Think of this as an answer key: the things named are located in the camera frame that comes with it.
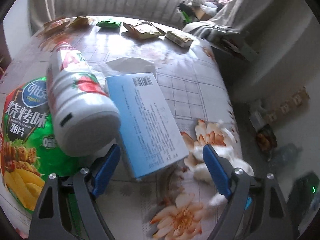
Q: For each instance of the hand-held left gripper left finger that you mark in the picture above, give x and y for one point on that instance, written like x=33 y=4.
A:
x=106 y=172

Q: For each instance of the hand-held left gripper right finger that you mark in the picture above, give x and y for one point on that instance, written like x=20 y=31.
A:
x=216 y=172

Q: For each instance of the white plastic drink bottle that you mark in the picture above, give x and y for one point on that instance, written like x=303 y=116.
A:
x=82 y=115

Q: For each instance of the light blue carton box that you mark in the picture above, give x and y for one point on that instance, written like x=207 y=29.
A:
x=147 y=120

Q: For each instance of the green potato chip bag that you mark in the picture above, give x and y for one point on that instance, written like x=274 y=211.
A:
x=22 y=140

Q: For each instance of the clear plastic bottle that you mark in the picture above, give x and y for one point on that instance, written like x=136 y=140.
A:
x=287 y=155

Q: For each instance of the dark snack bag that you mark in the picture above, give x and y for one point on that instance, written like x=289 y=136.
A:
x=266 y=140

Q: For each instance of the wooden block rack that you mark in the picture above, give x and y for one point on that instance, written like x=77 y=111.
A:
x=292 y=102

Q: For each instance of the white paper napkin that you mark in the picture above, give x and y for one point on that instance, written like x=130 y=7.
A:
x=127 y=66

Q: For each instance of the white yellow biscuit pack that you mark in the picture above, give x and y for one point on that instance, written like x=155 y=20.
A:
x=178 y=38

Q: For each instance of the brown torn wrapper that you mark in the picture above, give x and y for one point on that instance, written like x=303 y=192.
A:
x=143 y=30

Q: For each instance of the green snack packet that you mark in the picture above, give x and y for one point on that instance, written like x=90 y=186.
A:
x=109 y=24

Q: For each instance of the brown orange snack wrapper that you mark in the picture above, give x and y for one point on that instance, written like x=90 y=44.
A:
x=56 y=25

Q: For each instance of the black green object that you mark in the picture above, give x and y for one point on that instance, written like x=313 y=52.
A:
x=186 y=11

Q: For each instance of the grey white curtain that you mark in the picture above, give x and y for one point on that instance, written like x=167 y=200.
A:
x=240 y=7

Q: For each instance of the pile of clothes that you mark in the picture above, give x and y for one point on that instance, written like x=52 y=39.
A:
x=207 y=5

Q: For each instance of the metal window railing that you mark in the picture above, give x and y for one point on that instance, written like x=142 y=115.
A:
x=120 y=2

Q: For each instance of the beige curtain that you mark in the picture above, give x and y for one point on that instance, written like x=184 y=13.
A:
x=40 y=2

